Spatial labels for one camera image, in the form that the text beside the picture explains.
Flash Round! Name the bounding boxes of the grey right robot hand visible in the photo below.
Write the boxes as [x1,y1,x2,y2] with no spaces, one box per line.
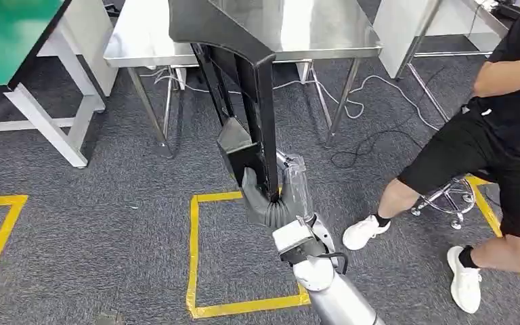
[241,150,316,230]

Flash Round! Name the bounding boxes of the black plastic panel with cutouts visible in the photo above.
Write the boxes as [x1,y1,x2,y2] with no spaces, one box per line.
[168,0,284,202]

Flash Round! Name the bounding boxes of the yellow floor tape square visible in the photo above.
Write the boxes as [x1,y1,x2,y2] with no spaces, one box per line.
[464,175,520,285]
[0,194,29,293]
[185,190,311,320]

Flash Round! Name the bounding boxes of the stainless steel table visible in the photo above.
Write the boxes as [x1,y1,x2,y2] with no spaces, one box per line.
[103,0,383,158]

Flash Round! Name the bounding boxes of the chrome stool base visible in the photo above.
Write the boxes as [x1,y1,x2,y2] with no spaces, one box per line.
[410,172,477,231]

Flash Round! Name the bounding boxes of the steel table with white panel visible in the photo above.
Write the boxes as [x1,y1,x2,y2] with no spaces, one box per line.
[372,0,512,125]

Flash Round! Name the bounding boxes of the green-topped white table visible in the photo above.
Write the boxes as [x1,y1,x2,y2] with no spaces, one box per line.
[0,0,120,169]

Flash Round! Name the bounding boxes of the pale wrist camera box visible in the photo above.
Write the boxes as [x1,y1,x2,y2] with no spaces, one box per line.
[272,218,318,253]

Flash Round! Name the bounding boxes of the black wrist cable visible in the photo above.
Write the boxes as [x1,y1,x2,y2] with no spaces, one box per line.
[317,252,349,276]

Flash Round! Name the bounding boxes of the black floor cable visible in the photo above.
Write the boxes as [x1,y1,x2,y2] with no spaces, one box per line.
[330,66,446,171]

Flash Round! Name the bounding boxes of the white floor cable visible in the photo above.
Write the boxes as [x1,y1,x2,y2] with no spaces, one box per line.
[139,66,441,132]

